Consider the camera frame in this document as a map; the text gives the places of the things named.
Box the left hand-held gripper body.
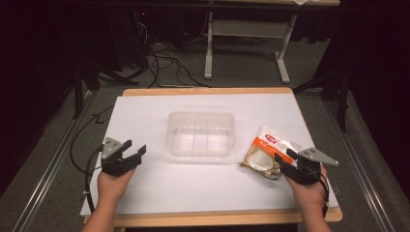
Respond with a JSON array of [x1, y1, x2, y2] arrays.
[[100, 136, 143, 177]]

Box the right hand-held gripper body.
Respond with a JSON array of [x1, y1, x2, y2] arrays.
[[280, 147, 340, 186]]

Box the orange and white snack packet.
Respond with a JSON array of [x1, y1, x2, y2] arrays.
[[239, 124, 303, 181]]

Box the clear plastic container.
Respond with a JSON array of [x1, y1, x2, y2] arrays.
[[165, 110, 236, 159]]

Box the person's right hand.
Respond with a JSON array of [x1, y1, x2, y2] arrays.
[[282, 165, 330, 211]]

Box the person's left hand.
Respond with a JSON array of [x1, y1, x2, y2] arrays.
[[97, 166, 137, 206]]

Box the white paper sheet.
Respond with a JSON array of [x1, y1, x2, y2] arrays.
[[79, 94, 340, 217]]

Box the black metal stand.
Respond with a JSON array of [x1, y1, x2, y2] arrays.
[[292, 69, 351, 133]]

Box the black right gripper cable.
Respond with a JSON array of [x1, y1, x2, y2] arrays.
[[317, 172, 331, 218]]

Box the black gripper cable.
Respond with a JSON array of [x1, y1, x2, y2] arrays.
[[69, 104, 115, 215], [317, 172, 331, 218]]

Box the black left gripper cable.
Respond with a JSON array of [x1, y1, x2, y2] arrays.
[[69, 104, 115, 215]]

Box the metal floor rail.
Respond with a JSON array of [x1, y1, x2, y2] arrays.
[[12, 91, 98, 232], [323, 100, 397, 232]]

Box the black floor cables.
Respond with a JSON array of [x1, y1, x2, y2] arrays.
[[133, 18, 212, 89]]

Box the white metal desk frame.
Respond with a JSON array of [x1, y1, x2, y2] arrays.
[[203, 11, 299, 85]]

